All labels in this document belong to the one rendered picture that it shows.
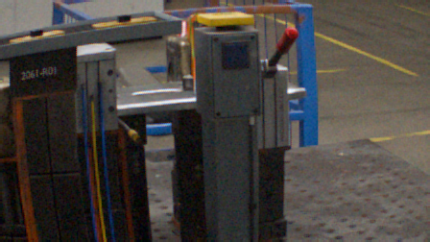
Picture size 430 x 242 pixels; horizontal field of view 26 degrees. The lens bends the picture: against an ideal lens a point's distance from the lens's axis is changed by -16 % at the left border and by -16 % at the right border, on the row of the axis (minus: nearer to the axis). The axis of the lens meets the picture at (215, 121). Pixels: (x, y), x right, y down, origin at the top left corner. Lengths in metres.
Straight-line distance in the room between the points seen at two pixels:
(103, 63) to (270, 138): 0.28
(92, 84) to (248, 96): 0.23
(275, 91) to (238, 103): 0.20
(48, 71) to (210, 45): 0.22
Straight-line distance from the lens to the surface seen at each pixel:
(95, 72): 1.47
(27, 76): 1.29
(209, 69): 1.35
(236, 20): 1.35
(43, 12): 9.51
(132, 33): 1.28
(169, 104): 1.63
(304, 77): 3.64
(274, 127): 1.56
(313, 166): 2.41
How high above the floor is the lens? 1.32
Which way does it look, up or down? 12 degrees down
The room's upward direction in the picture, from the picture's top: 2 degrees counter-clockwise
